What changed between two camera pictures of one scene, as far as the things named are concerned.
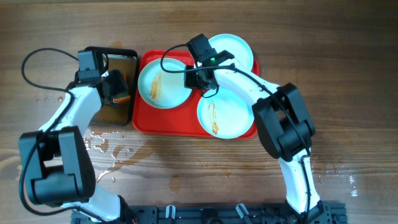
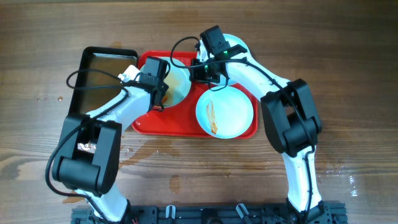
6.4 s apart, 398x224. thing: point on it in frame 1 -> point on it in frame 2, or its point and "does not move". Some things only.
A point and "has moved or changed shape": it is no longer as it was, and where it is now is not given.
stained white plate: (163, 89) does not move
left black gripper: (117, 83) -> (163, 88)
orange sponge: (122, 99) has moved or changed shape
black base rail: (322, 213) does not move
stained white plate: (226, 114) does not move
